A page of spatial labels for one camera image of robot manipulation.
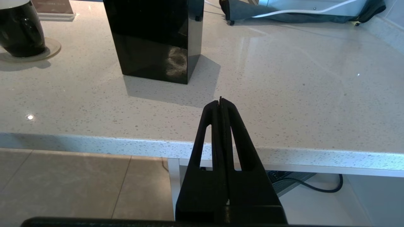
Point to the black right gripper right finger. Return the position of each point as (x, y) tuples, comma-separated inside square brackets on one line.
[(252, 195)]

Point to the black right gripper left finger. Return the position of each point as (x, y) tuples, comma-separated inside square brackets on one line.
[(202, 195)]

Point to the white counter cabinet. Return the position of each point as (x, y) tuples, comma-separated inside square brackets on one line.
[(372, 201)]

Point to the black tissue box white lid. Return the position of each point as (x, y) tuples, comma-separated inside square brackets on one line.
[(148, 37)]

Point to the dark grey cloth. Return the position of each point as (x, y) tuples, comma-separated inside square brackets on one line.
[(240, 12)]

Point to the silver microwave oven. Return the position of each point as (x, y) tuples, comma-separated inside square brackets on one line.
[(300, 3)]

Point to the round beige coaster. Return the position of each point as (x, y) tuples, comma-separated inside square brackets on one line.
[(52, 50)]

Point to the QR code sign stand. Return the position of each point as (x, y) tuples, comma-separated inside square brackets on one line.
[(53, 7)]

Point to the black mug white inside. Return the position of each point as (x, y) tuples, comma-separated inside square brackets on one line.
[(22, 33)]

